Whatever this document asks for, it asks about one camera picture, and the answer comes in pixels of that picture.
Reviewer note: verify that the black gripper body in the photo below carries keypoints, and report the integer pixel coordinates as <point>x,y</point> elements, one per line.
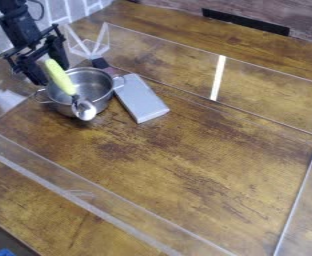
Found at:
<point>37,49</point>

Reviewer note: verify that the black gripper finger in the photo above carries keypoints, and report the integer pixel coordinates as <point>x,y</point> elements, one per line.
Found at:
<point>32,70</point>
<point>56,51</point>

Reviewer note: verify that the silver metal pot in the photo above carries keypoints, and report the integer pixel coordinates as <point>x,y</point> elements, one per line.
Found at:
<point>95,86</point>

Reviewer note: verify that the yellow handled metal spoon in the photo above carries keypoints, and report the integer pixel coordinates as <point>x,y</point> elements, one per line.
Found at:
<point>63,80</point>

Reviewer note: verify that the grey sharpening stone block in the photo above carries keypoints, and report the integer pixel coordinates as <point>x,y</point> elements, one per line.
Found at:
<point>139,99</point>

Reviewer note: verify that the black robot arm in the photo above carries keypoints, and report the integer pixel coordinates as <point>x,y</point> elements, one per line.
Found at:
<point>32,43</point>

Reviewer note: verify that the black bar on table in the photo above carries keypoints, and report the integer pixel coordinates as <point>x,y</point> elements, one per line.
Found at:
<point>247,22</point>

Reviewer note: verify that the blue object at corner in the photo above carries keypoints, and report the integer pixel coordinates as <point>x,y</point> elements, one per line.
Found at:
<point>7,252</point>

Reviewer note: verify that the clear acrylic corner bracket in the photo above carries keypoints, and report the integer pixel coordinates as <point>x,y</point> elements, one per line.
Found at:
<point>89,49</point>

